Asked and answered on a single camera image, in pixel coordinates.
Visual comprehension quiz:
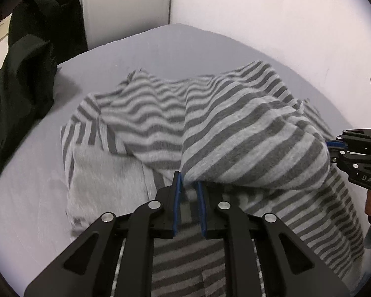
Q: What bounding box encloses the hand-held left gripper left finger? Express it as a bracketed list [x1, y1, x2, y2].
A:
[24, 171, 185, 297]

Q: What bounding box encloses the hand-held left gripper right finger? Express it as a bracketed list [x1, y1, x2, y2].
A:
[195, 181, 350, 297]

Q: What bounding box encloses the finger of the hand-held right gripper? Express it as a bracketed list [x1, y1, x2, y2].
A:
[325, 129, 371, 151]
[330, 150, 371, 174]

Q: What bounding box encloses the grey striped hoodie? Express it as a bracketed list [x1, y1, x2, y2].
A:
[60, 60, 366, 297]

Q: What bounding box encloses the black jacket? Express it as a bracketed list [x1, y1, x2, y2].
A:
[0, 0, 89, 184]

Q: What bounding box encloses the white cabinet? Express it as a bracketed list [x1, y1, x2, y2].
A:
[81, 0, 174, 50]

